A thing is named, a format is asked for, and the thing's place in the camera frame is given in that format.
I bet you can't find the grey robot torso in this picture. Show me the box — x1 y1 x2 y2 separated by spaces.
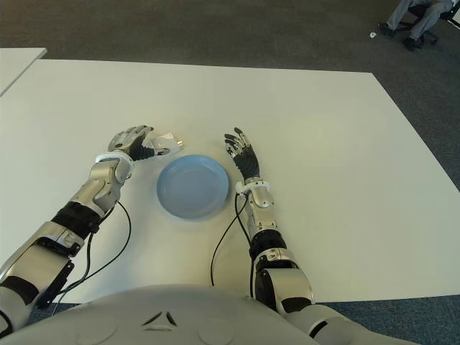
5 283 317 345

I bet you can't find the seated person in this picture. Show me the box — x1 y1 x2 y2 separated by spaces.
379 0 454 51

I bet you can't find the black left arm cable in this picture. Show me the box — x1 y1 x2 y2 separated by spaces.
35 200 132 317

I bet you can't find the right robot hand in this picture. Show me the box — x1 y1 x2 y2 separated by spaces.
224 126 262 180

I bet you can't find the white side table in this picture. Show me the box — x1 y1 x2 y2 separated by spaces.
0 47 47 97

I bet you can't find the black office chair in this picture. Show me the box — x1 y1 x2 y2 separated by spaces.
397 0 460 46

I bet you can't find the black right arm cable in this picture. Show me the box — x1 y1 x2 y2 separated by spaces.
210 192 258 299

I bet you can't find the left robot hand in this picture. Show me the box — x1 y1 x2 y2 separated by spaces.
106 124 172 161

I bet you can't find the white charger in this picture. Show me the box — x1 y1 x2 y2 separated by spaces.
147 129 187 156

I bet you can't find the blue plate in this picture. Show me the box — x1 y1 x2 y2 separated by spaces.
156 154 231 219

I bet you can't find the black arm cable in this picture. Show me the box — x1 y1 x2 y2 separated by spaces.
35 200 132 317
210 192 258 299

